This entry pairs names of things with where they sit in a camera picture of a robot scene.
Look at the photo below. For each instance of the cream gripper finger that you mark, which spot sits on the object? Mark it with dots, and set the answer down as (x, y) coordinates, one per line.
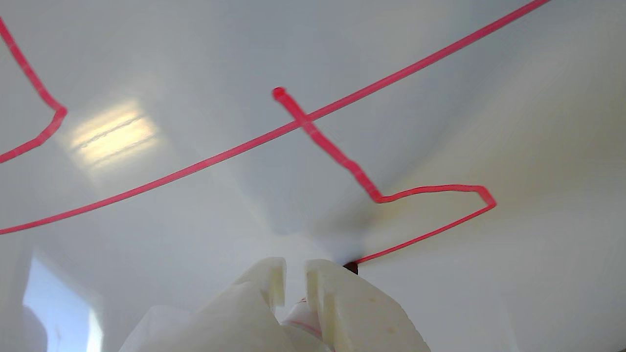
(354, 318)
(249, 308)

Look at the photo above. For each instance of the white red whiteboard marker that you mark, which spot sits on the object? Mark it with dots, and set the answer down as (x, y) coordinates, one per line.
(304, 322)

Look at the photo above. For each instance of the large whiteboard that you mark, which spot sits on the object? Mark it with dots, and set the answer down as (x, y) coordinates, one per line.
(440, 122)

